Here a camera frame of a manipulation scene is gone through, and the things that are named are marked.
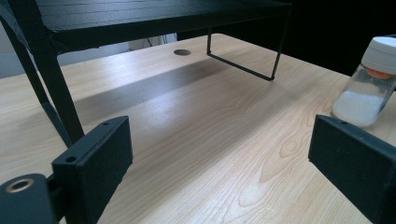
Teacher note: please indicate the black two-tier metal rack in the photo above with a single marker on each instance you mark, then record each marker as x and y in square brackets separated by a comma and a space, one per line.
[124, 18]

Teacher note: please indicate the black curtain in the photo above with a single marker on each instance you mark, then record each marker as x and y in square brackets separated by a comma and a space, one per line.
[336, 31]

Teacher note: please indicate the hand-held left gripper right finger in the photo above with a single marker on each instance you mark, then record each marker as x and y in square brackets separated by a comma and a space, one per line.
[358, 161]

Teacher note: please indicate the white-lid glass jar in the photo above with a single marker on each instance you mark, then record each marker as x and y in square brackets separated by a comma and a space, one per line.
[364, 99]

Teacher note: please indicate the round table grommet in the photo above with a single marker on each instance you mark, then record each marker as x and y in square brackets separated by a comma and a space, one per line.
[182, 52]

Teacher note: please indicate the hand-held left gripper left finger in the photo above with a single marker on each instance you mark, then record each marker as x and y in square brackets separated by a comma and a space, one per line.
[93, 165]

